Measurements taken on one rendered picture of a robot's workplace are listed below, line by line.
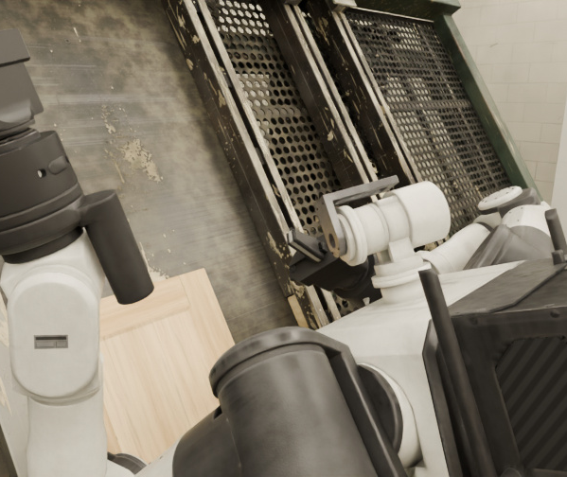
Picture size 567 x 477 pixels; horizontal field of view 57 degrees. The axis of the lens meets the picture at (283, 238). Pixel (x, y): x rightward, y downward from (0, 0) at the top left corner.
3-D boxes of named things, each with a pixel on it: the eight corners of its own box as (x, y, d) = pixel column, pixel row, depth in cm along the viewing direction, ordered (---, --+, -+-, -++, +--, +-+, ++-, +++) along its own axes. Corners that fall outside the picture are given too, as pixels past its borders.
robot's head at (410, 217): (464, 257, 53) (439, 175, 54) (376, 287, 51) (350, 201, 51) (431, 260, 60) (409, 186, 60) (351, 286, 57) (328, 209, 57)
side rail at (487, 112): (541, 279, 199) (570, 271, 191) (420, 31, 213) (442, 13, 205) (548, 274, 204) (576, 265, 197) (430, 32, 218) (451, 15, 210)
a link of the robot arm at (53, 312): (28, 233, 46) (35, 364, 50) (1, 274, 38) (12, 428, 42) (106, 236, 47) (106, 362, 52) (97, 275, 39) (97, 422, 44)
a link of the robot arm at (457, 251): (416, 245, 95) (491, 199, 101) (441, 294, 96) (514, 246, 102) (451, 240, 85) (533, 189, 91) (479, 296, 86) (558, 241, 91)
